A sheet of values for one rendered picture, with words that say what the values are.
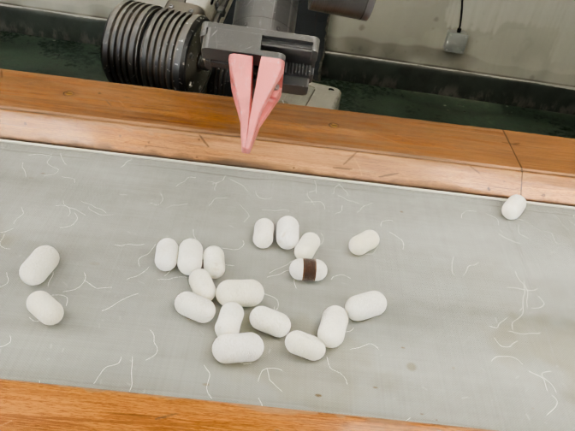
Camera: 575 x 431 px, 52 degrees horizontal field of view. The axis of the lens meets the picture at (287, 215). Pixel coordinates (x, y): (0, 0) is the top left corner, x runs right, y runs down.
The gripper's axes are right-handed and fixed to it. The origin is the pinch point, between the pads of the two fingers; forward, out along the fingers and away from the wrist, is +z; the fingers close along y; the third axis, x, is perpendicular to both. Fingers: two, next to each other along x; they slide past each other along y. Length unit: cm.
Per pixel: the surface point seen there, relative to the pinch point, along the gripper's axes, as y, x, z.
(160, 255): -5.7, -0.2, 10.8
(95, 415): -6.0, -10.6, 22.3
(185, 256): -3.6, -0.5, 10.7
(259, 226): 2.0, 3.1, 6.6
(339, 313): 9.1, -3.4, 13.9
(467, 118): 78, 174, -85
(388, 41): 42, 173, -114
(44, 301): -12.6, -4.4, 15.8
